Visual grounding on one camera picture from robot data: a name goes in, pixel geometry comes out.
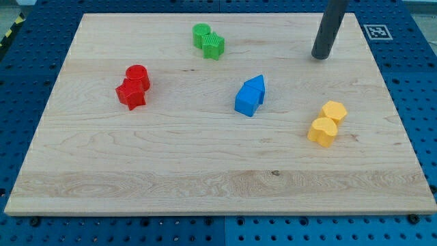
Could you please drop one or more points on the light wooden board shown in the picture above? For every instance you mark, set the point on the light wooden board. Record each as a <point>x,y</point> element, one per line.
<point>188,152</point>

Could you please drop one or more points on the blue cube block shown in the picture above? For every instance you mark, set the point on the blue cube block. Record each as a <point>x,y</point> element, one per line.
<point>247,100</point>

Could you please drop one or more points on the blue triangle block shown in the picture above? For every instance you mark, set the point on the blue triangle block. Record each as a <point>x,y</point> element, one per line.
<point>258,84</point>

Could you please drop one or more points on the green star block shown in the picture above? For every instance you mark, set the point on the green star block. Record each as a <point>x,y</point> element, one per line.
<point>213,46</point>

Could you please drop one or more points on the red star block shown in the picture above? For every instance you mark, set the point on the red star block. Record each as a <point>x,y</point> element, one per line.
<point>131,93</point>

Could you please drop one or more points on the green cylinder block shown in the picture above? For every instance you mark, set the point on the green cylinder block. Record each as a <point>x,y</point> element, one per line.
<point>200,30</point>

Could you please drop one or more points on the red cylinder block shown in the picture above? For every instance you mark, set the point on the red cylinder block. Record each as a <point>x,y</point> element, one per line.
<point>138,72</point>

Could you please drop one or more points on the yellow heart block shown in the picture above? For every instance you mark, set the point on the yellow heart block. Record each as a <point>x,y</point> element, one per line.
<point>323,131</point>

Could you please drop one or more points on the yellow hexagon block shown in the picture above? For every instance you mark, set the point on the yellow hexagon block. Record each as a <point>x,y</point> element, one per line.
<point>335,111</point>

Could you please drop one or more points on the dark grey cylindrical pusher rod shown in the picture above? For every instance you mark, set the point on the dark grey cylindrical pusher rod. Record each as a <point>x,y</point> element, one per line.
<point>329,27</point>

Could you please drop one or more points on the white fiducial marker tag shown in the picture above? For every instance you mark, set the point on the white fiducial marker tag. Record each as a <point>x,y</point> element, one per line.
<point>378,32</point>

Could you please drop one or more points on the black yellow hazard tape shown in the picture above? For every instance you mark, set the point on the black yellow hazard tape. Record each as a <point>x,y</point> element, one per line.
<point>11,33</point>

